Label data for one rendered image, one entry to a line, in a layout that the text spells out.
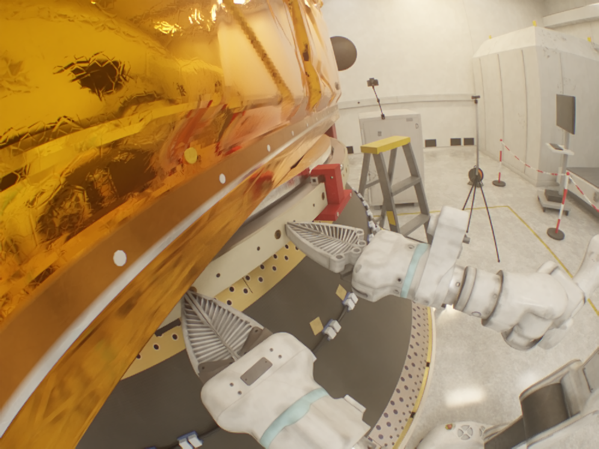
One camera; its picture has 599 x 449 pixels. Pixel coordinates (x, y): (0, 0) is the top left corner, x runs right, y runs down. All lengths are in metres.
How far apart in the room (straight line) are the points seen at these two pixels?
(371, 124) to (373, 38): 4.55
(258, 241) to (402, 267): 0.20
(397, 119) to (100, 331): 3.96
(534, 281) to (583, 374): 0.59
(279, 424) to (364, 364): 0.41
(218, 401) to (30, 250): 0.16
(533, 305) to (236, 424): 0.31
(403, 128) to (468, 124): 4.89
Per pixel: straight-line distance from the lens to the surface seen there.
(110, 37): 0.16
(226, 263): 0.35
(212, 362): 0.26
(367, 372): 0.60
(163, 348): 0.40
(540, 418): 0.93
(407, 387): 0.74
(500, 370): 2.33
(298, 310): 0.46
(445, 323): 2.50
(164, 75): 0.18
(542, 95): 5.86
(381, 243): 0.34
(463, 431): 1.64
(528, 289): 0.34
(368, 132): 3.97
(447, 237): 0.28
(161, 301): 0.22
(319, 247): 0.35
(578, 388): 0.91
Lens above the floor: 1.87
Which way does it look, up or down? 26 degrees down
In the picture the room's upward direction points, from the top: 12 degrees counter-clockwise
